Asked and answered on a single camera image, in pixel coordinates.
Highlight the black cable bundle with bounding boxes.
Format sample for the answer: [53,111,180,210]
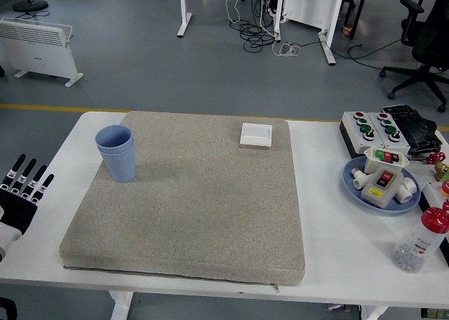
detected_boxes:
[229,0,281,53]

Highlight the black plastic tray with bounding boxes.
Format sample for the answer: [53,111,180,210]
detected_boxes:
[381,104,443,156]

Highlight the blue ribbed plastic cup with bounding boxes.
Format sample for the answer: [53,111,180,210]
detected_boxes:
[95,124,135,156]
[97,140,137,183]

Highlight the blue plate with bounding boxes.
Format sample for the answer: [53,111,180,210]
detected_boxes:
[342,155,422,216]

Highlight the white pipe fitting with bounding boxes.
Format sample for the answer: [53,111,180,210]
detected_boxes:
[350,168,370,192]
[395,177,419,204]

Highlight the white four-button control box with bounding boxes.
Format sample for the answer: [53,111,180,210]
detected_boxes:
[368,110,412,156]
[339,110,387,159]

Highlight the black office chair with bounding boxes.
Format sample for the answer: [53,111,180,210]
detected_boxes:
[379,0,449,113]

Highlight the dark crate under table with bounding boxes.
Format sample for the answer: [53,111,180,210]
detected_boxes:
[420,307,449,320]

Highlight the white ribbed panel heater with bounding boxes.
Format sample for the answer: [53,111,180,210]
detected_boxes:
[0,17,84,88]

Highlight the black floor cable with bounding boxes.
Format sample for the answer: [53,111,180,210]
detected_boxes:
[300,39,410,70]

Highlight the white wall switch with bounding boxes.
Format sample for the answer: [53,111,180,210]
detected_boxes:
[239,122,274,147]

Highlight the white hanging cable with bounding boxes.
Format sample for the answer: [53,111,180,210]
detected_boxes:
[224,0,243,25]

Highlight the white flat panel heater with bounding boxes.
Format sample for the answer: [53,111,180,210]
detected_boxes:
[280,0,343,29]

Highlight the grey-brown cushion mat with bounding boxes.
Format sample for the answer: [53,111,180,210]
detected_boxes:
[58,110,306,295]

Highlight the white green-red switch box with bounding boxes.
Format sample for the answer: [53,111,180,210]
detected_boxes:
[363,146,410,175]

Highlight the red emergency stop box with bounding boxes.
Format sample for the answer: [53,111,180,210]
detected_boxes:
[419,180,449,214]

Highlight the white desk leg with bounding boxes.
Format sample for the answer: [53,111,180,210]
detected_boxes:
[176,0,193,38]
[317,0,347,66]

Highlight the clear bottle red cap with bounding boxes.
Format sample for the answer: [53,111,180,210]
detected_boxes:
[391,200,449,274]

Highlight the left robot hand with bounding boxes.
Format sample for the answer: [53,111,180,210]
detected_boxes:
[0,154,55,253]

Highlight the white table leg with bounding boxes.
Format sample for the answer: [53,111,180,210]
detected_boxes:
[360,305,390,320]
[107,291,134,320]

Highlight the brass valve red handle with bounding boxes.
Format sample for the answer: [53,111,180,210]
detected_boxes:
[427,152,449,183]

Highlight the white coiled cable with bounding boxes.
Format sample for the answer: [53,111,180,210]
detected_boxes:
[272,41,302,58]

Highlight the beige push-button switch box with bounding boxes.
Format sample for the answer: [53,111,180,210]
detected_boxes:
[361,165,403,208]

